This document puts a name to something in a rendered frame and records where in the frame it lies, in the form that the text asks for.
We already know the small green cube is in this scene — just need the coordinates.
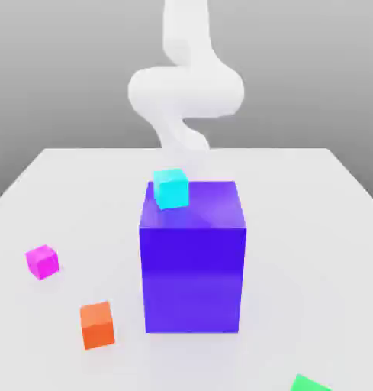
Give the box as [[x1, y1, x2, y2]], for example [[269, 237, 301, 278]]
[[290, 373, 333, 391]]

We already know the small orange cube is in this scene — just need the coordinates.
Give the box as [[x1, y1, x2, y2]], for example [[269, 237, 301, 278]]
[[79, 300, 116, 351]]

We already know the small magenta cube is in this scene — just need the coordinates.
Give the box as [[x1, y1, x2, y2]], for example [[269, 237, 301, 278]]
[[24, 244, 60, 281]]

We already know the large purple box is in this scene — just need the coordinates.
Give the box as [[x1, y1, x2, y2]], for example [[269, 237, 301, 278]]
[[138, 180, 247, 334]]

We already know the small cyan cube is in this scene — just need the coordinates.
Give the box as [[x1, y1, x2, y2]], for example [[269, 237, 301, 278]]
[[152, 167, 190, 211]]

